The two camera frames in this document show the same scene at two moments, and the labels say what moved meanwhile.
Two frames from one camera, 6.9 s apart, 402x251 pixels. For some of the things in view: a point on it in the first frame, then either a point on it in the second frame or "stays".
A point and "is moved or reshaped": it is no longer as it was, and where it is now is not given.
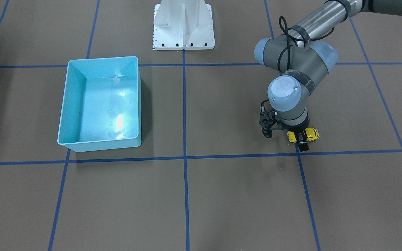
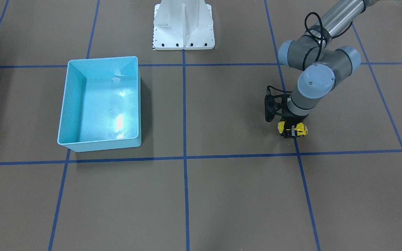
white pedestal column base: [183, 24] stays
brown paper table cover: [207, 177] stays
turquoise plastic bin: [101, 108] stays
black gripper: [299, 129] → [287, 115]
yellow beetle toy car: [312, 134] is moved or reshaped
